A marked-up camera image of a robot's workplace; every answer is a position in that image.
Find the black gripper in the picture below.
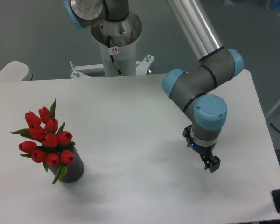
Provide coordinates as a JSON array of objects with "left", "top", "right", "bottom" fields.
[{"left": 182, "top": 125, "right": 221, "bottom": 173}]

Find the red tulip bouquet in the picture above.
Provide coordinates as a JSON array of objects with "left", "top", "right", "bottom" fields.
[{"left": 11, "top": 100, "right": 75, "bottom": 171}]

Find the dark grey ribbed vase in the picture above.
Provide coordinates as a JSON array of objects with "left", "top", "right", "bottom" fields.
[{"left": 49, "top": 146, "right": 84, "bottom": 184}]

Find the white chair seat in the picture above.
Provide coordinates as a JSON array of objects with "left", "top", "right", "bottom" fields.
[{"left": 0, "top": 61, "right": 33, "bottom": 83}]

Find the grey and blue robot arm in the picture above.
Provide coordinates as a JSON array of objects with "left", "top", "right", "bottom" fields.
[{"left": 64, "top": 0, "right": 244, "bottom": 172}]

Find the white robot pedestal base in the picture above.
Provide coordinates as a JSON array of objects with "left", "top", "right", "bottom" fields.
[{"left": 70, "top": 11, "right": 154, "bottom": 78}]

